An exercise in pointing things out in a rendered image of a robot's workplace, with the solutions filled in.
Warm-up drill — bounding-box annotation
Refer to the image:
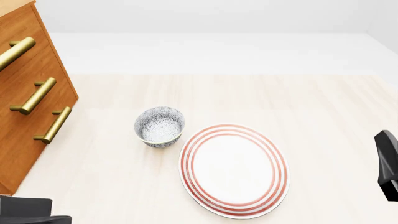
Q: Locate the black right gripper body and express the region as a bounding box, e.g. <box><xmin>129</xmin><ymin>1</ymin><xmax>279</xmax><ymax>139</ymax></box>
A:
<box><xmin>377</xmin><ymin>179</ymin><xmax>398</xmax><ymax>202</ymax></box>

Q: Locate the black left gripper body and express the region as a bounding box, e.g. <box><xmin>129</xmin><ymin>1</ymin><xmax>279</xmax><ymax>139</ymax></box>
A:
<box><xmin>0</xmin><ymin>215</ymin><xmax>73</xmax><ymax>224</ymax></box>

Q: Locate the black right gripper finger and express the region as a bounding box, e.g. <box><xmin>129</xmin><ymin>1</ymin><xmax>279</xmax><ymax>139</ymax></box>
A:
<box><xmin>374</xmin><ymin>129</ymin><xmax>398</xmax><ymax>182</ymax></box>

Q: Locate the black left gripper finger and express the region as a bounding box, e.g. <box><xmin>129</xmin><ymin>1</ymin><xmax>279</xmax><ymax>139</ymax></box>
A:
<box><xmin>0</xmin><ymin>195</ymin><xmax>53</xmax><ymax>218</ymax></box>

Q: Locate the grey patterned bowl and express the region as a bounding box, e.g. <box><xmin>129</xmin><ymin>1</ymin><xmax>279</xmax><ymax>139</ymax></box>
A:
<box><xmin>134</xmin><ymin>106</ymin><xmax>187</xmax><ymax>149</ymax></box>

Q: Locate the wooden cabinet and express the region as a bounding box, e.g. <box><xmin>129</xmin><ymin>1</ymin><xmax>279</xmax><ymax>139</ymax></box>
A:
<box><xmin>0</xmin><ymin>0</ymin><xmax>79</xmax><ymax>196</ymax></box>

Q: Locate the wooden drawer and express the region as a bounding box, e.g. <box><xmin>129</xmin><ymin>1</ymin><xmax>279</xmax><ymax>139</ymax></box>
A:
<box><xmin>0</xmin><ymin>4</ymin><xmax>51</xmax><ymax>75</ymax></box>
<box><xmin>0</xmin><ymin>69</ymin><xmax>78</xmax><ymax>194</ymax></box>
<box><xmin>0</xmin><ymin>43</ymin><xmax>67</xmax><ymax>122</ymax></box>

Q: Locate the white plate with red rings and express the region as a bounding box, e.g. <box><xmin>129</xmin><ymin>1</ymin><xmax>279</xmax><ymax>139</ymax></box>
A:
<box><xmin>178</xmin><ymin>123</ymin><xmax>291</xmax><ymax>220</ymax></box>

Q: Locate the brass drawer handle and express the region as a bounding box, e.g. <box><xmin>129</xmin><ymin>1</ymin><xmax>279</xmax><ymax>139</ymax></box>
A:
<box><xmin>33</xmin><ymin>106</ymin><xmax>73</xmax><ymax>144</ymax></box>
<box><xmin>0</xmin><ymin>36</ymin><xmax>37</xmax><ymax>72</ymax></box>
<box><xmin>9</xmin><ymin>77</ymin><xmax>57</xmax><ymax>116</ymax></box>

